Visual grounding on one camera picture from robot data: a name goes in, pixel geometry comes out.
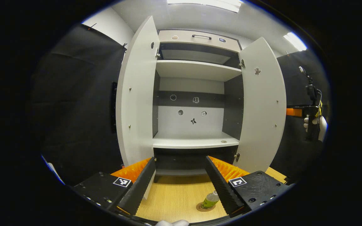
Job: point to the green label plastic bottle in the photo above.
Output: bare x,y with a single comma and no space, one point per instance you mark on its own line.
211,199

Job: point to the white cabinet door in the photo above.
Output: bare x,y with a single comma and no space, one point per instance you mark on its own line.
137,94
262,110

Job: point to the black backdrop cloth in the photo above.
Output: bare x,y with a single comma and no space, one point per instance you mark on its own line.
74,110

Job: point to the white and grey cabinet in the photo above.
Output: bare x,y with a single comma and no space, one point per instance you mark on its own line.
196,70

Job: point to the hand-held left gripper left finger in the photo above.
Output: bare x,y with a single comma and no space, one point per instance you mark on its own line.
141,185

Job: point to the round brown coaster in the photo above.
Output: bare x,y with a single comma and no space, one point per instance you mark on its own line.
201,208

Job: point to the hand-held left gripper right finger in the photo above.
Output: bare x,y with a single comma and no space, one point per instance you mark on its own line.
220,185

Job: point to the white cabinet drawer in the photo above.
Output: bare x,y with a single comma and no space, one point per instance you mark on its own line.
184,39

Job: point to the narrow ceiling light panel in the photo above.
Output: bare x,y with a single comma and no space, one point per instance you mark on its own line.
295,40

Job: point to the white blue-edged object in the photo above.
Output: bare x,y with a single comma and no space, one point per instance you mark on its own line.
53,170

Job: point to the wide ceiling light panel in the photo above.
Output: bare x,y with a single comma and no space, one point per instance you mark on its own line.
204,3

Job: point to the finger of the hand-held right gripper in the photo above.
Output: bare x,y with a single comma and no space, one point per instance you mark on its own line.
308,111

